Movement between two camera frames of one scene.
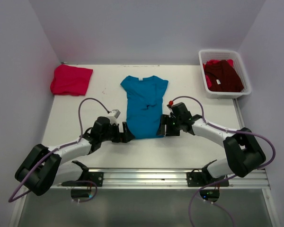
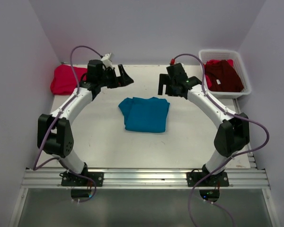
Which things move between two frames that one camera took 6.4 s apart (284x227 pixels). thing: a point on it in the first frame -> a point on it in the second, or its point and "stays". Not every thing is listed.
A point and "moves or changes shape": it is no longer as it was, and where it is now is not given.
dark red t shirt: (223, 77) stays
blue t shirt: (144, 103) moves or changes shape
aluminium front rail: (133, 179) stays
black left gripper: (120, 132) -> (116, 77)
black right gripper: (169, 126) -> (168, 83)
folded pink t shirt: (71, 80) stays
